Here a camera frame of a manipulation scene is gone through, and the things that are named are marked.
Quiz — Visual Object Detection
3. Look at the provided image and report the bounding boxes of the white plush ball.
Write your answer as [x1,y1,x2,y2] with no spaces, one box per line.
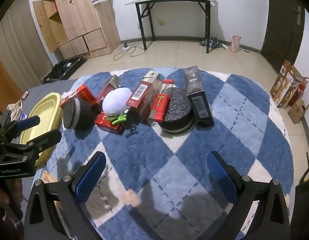
[102,87,132,117]

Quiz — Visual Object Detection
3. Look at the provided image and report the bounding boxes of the large round black sponge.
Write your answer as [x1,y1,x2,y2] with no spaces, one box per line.
[158,87,195,133]

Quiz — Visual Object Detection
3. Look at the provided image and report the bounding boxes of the beige clothes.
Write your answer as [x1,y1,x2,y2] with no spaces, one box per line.
[6,99,26,120]

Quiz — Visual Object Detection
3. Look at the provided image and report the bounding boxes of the small round black sponge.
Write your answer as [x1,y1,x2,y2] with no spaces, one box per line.
[62,97,95,130]

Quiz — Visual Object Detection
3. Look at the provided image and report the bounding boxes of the grey cable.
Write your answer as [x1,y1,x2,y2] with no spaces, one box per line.
[113,42,145,61]

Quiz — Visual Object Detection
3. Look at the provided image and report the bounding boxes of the red silver-top cigarette pack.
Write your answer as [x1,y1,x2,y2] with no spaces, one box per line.
[126,70,162,122]

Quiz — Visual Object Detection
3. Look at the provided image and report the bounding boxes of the dark cloth pile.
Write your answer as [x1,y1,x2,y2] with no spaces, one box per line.
[199,37,223,49]

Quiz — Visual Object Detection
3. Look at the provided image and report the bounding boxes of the orange-red cigarette pack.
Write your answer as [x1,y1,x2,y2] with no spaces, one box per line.
[60,84,97,109]

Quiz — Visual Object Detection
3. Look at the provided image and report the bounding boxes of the beige curtain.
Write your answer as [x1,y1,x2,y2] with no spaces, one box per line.
[0,0,53,90]

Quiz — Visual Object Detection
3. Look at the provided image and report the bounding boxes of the tall dark box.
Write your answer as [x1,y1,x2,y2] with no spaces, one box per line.
[183,65,215,127]

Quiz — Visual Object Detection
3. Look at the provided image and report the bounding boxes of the plain cardboard box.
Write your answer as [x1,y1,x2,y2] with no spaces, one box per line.
[287,97,309,124]

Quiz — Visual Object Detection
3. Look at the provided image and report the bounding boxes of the black case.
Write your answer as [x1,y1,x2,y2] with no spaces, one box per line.
[43,56,88,84]

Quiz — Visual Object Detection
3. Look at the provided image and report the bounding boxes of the wooden wardrobe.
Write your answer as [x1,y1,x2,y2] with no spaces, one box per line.
[32,0,120,58]

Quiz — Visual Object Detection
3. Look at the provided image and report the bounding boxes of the orange wooden door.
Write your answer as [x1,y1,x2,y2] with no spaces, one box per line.
[0,52,22,105]

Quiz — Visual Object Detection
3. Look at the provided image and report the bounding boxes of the printed brown carton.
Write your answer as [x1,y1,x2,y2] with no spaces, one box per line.
[270,60,304,109]

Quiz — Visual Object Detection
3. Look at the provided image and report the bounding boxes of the dark red cigarette pack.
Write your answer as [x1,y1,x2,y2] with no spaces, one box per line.
[96,74,120,105]

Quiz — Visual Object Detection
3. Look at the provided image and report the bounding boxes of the yellow plastic basin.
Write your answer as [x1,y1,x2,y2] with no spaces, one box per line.
[19,92,63,167]

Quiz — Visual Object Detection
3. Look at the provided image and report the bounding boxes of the black folding table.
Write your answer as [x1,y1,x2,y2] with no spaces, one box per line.
[125,0,216,54]

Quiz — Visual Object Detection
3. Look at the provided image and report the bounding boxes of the green keychain charm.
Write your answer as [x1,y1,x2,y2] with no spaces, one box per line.
[108,114,127,125]

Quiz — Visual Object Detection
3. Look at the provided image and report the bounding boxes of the dark door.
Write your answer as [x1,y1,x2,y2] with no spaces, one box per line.
[261,0,306,67]

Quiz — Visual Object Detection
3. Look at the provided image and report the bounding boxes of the blue white checkered rug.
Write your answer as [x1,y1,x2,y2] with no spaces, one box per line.
[32,67,295,240]

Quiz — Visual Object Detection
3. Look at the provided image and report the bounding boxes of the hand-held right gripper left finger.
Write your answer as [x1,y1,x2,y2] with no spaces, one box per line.
[24,151,106,240]

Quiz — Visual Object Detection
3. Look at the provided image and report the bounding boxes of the shiny red cigarette pack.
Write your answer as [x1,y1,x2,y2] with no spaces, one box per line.
[149,79,174,122]

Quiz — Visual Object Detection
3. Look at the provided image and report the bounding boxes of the dark red box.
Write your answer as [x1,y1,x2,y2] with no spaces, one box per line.
[94,112,125,136]

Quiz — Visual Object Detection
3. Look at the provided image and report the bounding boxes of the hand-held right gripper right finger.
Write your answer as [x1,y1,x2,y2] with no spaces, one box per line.
[207,151,291,240]

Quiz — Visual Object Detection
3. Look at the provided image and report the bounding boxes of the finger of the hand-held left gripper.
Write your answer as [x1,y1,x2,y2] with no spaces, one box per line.
[1,129,63,161]
[0,109,41,137]

